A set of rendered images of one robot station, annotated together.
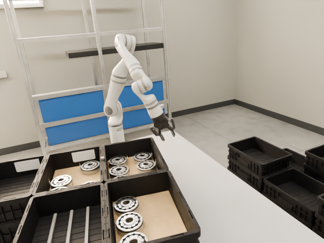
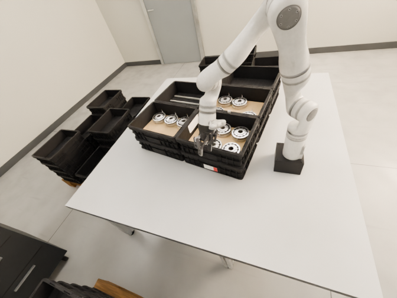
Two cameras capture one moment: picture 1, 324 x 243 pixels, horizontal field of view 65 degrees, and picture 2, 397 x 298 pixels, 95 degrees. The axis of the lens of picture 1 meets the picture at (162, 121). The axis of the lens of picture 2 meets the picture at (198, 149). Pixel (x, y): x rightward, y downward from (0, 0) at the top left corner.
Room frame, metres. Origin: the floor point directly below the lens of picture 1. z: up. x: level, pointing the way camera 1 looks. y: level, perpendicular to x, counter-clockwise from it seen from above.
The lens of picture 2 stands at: (1.73, -0.40, 1.62)
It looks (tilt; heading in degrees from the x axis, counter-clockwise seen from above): 46 degrees down; 143
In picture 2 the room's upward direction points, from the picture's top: 17 degrees counter-clockwise
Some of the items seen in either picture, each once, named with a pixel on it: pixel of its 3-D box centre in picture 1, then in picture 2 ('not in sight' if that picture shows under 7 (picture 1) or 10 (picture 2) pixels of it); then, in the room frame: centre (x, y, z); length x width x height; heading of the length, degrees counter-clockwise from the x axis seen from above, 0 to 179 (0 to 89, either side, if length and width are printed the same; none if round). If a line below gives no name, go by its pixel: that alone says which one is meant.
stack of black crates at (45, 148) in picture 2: not in sight; (71, 156); (-0.41, -0.51, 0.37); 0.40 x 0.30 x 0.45; 112
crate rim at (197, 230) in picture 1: (145, 205); (162, 118); (0.80, 0.09, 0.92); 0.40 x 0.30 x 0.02; 12
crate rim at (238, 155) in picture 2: (132, 157); (216, 129); (1.19, 0.17, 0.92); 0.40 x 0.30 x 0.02; 12
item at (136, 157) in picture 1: (142, 156); (230, 149); (1.31, 0.13, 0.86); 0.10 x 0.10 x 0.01
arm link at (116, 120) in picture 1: (114, 113); (300, 117); (1.57, 0.30, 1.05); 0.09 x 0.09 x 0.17; 69
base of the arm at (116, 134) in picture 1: (117, 136); (294, 142); (1.57, 0.31, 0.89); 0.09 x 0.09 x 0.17; 22
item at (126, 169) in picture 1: (118, 170); (223, 128); (1.18, 0.25, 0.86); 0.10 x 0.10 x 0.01
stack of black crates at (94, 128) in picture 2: not in sight; (119, 134); (-0.20, 0.01, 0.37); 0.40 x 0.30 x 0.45; 112
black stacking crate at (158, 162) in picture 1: (133, 166); (217, 136); (1.19, 0.17, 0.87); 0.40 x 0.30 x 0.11; 12
